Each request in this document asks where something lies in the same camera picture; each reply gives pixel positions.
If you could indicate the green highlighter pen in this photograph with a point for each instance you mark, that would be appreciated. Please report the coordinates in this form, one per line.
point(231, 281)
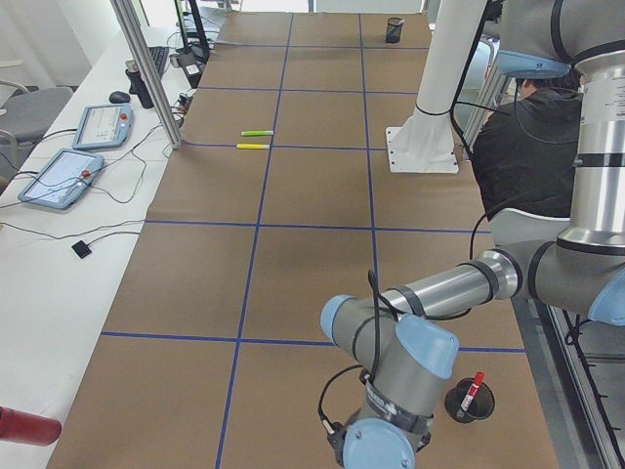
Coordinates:
point(256, 133)

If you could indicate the black mesh pen cup near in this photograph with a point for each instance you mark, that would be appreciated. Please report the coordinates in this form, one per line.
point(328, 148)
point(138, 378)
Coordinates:
point(480, 408)

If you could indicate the dark red cylinder bottle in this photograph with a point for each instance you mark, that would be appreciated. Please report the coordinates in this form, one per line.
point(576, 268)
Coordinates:
point(27, 428)

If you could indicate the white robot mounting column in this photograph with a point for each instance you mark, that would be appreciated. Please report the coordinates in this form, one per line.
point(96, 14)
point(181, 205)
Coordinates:
point(424, 143)

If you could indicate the teach pendant tablet near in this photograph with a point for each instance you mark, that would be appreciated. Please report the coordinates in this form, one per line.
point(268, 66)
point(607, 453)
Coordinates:
point(63, 180)

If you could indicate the teach pendant tablet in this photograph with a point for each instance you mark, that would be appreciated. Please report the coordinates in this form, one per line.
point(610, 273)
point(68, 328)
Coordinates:
point(104, 127)
point(63, 180)

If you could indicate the teach pendant tablet far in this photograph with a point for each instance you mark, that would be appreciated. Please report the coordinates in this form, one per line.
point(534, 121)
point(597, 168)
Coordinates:
point(104, 127)

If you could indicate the black drink bottle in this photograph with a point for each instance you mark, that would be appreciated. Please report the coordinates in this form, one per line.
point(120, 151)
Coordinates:
point(138, 85)

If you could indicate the person in black jacket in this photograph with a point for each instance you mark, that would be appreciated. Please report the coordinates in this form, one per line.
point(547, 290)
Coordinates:
point(524, 154)

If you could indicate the black computer mouse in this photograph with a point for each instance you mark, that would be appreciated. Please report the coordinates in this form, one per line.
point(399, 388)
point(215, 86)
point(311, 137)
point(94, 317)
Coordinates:
point(119, 97)

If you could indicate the aluminium frame post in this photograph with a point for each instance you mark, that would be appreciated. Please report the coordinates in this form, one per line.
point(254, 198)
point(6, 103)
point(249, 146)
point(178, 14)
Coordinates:
point(131, 28)

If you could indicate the black mesh pen cup far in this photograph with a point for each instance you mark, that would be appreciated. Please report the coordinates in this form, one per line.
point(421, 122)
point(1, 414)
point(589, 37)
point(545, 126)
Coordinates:
point(394, 29)

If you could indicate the brown paper table mat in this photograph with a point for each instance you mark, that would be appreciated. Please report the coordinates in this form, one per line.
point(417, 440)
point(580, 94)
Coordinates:
point(212, 355)

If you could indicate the black keyboard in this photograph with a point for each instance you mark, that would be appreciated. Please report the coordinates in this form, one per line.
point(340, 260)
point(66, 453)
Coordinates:
point(160, 58)

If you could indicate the black mesh pen cup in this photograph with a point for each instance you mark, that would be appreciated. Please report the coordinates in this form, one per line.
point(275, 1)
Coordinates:
point(480, 408)
point(394, 29)

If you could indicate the white marker with red cap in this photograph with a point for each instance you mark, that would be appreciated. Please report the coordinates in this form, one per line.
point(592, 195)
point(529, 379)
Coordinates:
point(472, 391)

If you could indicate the small black square device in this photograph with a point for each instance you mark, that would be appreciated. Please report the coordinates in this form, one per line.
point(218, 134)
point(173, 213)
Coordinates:
point(81, 249)

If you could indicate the grey office chair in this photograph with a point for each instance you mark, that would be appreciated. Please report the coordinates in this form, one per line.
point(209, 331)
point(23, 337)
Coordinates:
point(29, 114)

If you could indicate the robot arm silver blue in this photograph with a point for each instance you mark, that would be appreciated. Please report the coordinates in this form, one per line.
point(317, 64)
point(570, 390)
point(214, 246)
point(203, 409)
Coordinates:
point(394, 336)

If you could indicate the yellow highlighter pen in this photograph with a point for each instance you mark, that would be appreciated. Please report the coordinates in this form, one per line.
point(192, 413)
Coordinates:
point(253, 146)

